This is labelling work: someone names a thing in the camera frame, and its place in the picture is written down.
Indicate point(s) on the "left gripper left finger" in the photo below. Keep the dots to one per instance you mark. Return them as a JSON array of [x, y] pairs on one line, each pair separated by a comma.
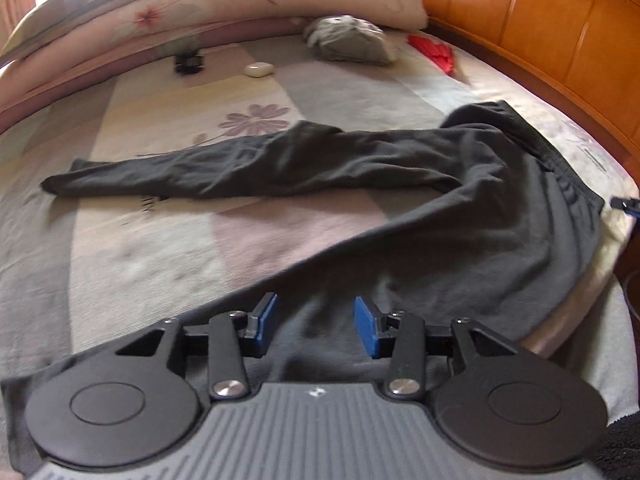
[[232, 337]]

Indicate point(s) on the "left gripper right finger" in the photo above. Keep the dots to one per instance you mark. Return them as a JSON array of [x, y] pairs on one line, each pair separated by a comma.
[[398, 337]]

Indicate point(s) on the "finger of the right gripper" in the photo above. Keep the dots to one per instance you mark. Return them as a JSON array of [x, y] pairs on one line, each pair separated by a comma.
[[629, 206]]

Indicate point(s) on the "dark grey trousers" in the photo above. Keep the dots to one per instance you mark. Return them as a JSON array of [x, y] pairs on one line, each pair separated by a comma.
[[479, 211]]

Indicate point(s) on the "red folding fan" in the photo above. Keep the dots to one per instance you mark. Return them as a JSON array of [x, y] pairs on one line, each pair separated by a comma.
[[438, 53]]

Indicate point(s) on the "striped pastel bed sheet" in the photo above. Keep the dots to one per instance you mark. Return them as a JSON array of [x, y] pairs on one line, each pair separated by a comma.
[[314, 86]]

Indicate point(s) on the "wooden orange headboard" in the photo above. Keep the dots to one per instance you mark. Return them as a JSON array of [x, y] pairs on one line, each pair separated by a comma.
[[584, 54]]

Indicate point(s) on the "white earbuds case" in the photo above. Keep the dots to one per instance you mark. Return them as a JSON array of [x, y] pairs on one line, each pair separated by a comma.
[[258, 70]]

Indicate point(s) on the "black hair claw clip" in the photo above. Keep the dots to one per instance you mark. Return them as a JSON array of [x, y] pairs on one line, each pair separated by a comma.
[[188, 63]]

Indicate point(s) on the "bundled grey white cloth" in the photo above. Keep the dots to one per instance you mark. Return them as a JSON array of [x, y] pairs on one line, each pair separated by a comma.
[[344, 38]]

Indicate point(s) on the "folded floral pink quilt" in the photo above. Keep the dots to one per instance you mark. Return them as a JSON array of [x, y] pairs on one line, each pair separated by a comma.
[[73, 60]]

